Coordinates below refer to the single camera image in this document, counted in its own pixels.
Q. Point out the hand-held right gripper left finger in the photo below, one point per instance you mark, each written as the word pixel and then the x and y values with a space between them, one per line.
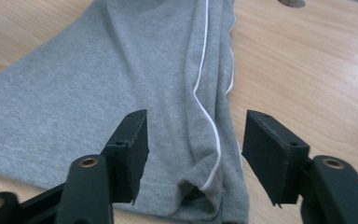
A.
pixel 130 149

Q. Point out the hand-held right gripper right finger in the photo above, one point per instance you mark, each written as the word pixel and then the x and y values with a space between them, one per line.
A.
pixel 270 155

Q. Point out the grey pants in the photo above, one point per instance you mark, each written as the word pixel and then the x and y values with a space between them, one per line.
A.
pixel 105 77

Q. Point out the grey round table grommet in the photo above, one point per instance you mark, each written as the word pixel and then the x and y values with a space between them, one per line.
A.
pixel 292 3

